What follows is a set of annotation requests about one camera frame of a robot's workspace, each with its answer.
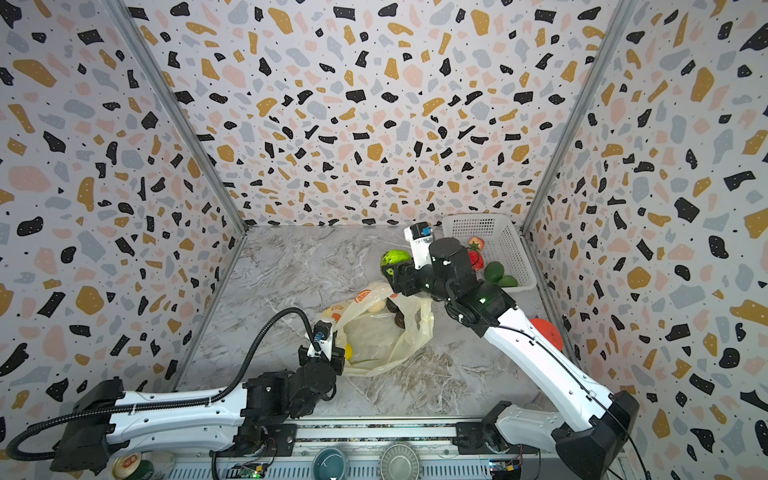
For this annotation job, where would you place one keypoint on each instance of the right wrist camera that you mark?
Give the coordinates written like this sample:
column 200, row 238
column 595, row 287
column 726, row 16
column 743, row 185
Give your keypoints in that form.
column 420, row 237

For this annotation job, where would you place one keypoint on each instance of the grey ribbed plate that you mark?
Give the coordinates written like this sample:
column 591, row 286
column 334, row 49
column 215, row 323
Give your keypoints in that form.
column 399, row 462

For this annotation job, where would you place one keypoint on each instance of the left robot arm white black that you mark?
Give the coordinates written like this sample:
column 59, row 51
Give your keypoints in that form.
column 111, row 422

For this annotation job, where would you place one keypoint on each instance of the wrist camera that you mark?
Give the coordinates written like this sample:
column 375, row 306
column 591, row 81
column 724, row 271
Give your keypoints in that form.
column 322, row 340
column 420, row 237

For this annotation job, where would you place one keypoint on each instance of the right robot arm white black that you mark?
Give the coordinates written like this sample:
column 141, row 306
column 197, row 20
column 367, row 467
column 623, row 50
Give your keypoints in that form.
column 591, row 424

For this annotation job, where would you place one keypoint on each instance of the green fruit in basket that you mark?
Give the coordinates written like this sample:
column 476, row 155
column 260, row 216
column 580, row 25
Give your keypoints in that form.
column 507, row 281

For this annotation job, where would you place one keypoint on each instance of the dark green avocado toy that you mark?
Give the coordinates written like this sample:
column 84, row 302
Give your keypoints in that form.
column 494, row 271

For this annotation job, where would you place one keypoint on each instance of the small red strawberry toy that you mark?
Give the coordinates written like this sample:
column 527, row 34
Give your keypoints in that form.
column 476, row 244

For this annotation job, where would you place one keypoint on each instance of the white plastic mesh basket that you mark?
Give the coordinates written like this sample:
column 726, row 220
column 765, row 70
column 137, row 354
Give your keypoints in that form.
column 502, row 243

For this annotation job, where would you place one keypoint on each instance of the dark brown fruit toy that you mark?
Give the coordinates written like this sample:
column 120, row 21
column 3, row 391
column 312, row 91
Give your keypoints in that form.
column 391, row 306

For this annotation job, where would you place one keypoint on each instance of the yellow translucent plastic bag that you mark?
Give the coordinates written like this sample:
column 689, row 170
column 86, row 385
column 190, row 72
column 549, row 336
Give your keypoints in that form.
column 379, row 344

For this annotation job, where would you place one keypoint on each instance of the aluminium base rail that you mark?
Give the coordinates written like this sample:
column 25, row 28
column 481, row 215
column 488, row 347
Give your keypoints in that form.
column 378, row 448

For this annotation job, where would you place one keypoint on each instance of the bright green fruit toy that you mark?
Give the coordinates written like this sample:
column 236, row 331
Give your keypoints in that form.
column 393, row 258

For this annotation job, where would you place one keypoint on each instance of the beige peach toy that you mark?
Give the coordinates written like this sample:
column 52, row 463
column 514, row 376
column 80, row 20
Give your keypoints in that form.
column 377, row 306

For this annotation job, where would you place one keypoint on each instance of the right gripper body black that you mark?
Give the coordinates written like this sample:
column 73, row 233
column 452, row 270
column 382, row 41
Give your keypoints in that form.
column 402, row 280

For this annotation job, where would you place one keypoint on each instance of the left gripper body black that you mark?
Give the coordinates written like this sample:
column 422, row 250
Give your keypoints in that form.
column 336, row 364

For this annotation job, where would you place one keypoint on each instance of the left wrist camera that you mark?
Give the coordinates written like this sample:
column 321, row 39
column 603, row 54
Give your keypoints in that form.
column 322, row 340

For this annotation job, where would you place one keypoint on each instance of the tin can with label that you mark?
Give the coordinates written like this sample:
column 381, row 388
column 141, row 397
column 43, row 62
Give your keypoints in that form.
column 133, row 467

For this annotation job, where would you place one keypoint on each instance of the teal bowl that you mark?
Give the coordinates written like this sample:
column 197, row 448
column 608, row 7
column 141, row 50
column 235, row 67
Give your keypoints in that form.
column 329, row 464

